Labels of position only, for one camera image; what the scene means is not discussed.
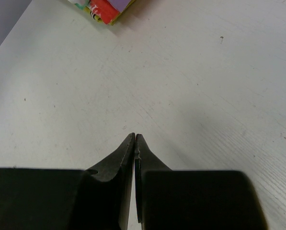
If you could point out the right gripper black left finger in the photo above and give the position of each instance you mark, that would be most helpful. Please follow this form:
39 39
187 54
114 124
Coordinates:
97 198

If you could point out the purple trousers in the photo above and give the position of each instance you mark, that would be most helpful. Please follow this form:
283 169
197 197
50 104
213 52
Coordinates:
119 5

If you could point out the red folded trousers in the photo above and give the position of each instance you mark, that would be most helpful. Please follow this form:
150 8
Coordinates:
103 11

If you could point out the yellow folded trousers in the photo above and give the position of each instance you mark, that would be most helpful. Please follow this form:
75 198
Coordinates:
105 11

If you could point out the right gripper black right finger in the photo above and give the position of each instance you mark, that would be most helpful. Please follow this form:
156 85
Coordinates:
193 200

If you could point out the green white folded trousers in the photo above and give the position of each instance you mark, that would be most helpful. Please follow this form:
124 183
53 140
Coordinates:
81 4

